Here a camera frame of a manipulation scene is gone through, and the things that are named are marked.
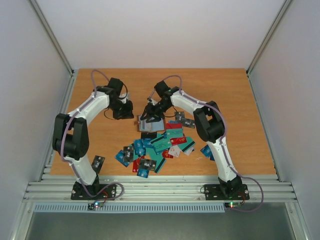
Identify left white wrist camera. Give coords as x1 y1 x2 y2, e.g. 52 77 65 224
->
119 92 130 104

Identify black VIP card top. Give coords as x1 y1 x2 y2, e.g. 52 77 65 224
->
180 117 196 129

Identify black plain card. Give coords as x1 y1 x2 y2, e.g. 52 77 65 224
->
140 132 158 139

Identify red gold VIP card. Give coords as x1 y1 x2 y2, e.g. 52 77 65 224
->
170 136 187 146

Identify right controller board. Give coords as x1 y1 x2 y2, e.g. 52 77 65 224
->
224 201 244 209

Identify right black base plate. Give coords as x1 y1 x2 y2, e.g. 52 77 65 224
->
200 184 250 201

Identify blue card right upper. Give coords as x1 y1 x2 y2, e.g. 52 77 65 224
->
200 145 214 161

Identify brown leather card holder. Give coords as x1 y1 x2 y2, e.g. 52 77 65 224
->
135 115 166 132

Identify grey slotted cable duct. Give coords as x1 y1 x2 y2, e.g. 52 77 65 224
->
33 202 225 214

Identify controller board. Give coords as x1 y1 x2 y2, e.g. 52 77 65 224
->
87 202 104 211
224 201 244 209

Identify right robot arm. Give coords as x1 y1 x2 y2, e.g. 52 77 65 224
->
140 80 242 199

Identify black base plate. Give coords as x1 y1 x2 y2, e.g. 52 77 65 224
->
70 181 117 201
200 184 250 201

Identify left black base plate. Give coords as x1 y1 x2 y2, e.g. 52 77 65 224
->
70 181 117 201

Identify aluminium frame rails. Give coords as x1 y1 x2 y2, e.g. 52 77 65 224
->
23 174 297 203

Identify black card top upper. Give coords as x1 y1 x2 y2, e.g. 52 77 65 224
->
174 111 185 123

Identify blue card left edge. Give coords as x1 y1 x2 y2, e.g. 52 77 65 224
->
115 150 132 167

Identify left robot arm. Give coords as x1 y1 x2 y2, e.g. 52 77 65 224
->
52 77 134 199

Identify teal card pile bottom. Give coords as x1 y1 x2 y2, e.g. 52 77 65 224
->
146 136 196 160

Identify dark red card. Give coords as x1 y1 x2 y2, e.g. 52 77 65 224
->
165 122 183 130

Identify black VIP card far left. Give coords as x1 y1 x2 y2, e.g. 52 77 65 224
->
91 155 105 175

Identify left controller board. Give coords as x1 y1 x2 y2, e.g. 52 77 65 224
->
87 202 104 211

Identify blue card pile centre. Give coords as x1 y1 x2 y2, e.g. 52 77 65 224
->
133 139 146 156

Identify black vip card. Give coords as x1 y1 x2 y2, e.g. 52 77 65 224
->
138 158 157 172
123 145 134 163
91 155 105 175
180 117 196 129

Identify black VIP card bottom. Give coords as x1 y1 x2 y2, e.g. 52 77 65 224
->
138 158 157 172

